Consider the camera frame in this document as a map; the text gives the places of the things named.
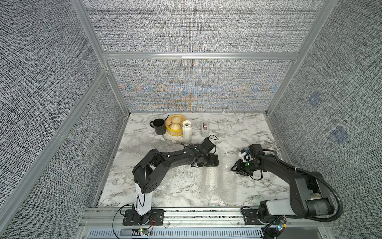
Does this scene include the small white ribbed vase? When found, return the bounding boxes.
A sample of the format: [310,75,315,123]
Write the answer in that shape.
[182,120,192,143]

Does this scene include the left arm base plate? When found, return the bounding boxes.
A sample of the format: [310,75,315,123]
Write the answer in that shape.
[122,209,165,226]

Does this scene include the steamed bun front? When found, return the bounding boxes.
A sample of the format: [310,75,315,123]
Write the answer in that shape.
[170,123,182,130]

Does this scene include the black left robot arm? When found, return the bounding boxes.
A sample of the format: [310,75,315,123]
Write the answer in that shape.
[132,137,219,216]

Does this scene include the aluminium front rail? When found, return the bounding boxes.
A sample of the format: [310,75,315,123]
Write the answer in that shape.
[80,207,329,231]

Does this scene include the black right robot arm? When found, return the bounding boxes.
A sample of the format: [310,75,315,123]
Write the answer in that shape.
[230,144,343,224]

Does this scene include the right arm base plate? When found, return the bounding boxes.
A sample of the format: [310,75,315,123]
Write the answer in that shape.
[240,206,287,228]

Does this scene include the grey tape dispenser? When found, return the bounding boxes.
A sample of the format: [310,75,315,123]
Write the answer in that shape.
[201,121,209,137]

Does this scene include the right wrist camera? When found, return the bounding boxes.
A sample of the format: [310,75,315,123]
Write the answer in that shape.
[238,149,252,162]

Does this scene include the yellow bamboo steamer basket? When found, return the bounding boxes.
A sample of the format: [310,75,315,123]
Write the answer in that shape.
[165,114,187,136]

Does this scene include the black mug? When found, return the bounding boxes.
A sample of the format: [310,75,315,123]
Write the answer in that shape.
[149,115,170,135]

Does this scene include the steamed bun back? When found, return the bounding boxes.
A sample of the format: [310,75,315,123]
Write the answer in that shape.
[172,116,182,124]

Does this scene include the steamed bun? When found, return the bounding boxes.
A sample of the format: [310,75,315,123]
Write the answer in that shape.
[170,123,182,130]
[172,116,182,124]

